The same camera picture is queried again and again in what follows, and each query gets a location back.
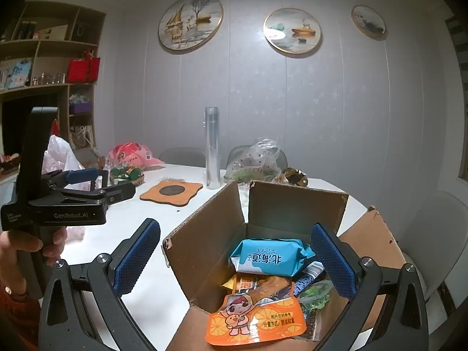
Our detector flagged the white rope handle bag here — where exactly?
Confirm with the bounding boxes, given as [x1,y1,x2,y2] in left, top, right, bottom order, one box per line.
[71,124,94,149]

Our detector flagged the dotted clear plastic bag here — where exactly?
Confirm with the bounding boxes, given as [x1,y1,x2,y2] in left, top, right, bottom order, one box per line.
[224,139,288,184]

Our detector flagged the dark blue snack packet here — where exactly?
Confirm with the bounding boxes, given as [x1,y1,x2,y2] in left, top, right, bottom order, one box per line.
[292,261,326,290]

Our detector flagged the pink plastic bag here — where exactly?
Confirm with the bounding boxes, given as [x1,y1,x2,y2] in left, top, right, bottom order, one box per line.
[107,141,165,171]

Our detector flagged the brown snack pack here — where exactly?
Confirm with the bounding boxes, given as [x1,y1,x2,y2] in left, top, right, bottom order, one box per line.
[281,167,309,187]

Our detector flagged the medium round wall picture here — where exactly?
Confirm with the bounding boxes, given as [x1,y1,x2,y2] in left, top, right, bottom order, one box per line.
[263,7,323,58]

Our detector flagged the purple flower box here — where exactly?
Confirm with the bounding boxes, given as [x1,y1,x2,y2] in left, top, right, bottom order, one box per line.
[68,93,92,115]

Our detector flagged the white plastic bag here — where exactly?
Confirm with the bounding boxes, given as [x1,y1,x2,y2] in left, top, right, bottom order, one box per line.
[42,135,87,177]

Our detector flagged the clear plastic tube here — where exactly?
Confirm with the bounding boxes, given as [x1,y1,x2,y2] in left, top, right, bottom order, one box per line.
[204,106,221,190]

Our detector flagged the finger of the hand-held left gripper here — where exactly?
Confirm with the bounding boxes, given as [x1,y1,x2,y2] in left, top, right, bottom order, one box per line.
[60,183,137,206]
[42,168,110,191]

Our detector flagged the green jelly cup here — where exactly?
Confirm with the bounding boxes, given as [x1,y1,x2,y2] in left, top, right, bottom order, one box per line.
[298,280,333,310]

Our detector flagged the light blue snack packet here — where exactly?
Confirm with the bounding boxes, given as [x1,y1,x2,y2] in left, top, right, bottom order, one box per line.
[228,238,317,277]

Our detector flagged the small clear plastic packet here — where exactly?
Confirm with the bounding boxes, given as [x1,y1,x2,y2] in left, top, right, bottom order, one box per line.
[304,309,328,341]

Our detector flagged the striped window blind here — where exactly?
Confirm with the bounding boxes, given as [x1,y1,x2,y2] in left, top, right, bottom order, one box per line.
[444,16,468,81]

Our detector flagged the black paper bag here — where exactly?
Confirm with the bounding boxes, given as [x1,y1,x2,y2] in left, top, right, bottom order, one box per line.
[71,22,91,42]

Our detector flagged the brown cardboard box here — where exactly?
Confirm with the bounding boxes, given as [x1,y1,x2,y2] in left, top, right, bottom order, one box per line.
[162,180,407,351]

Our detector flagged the small round wall picture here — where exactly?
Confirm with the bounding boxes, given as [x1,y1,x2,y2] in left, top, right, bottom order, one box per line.
[351,5,388,41]

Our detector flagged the orange brown snack packet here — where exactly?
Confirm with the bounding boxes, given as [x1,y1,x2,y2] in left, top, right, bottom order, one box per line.
[234,272,296,306]

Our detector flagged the person's left forearm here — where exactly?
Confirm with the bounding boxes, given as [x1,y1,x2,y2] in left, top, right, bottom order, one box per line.
[0,281,42,351]

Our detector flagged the brown envelope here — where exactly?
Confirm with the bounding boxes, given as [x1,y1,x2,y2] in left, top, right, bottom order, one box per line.
[37,24,70,42]

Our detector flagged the red gift bag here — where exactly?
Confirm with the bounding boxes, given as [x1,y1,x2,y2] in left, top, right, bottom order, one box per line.
[68,53,101,84]

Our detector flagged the wooden coaster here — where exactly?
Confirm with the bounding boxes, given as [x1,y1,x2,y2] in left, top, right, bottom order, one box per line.
[140,180,204,204]

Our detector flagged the orange cartoon snack packet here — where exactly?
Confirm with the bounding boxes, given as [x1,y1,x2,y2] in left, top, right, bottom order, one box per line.
[205,292,307,346]

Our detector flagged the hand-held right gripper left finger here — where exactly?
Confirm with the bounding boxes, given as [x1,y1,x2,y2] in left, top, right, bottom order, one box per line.
[38,217,161,351]

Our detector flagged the large round wall picture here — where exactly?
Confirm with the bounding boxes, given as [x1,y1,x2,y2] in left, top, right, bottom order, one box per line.
[158,0,224,54]

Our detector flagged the light blue picture box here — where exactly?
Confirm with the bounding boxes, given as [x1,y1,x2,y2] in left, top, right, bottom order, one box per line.
[6,60,33,89]

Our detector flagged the row of glass jars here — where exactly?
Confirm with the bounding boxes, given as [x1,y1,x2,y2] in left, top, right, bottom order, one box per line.
[31,72,68,86]

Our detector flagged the window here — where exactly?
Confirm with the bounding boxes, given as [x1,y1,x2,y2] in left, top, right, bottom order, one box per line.
[458,80,468,180]

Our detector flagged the wooden shelf unit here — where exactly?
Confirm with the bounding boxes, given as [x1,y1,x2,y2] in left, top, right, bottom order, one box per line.
[0,1,107,191]

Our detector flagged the person's left hand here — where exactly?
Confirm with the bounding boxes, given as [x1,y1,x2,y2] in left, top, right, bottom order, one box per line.
[0,227,68,297]

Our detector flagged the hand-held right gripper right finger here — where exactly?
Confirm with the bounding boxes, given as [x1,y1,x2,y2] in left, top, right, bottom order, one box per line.
[310,222,430,351]

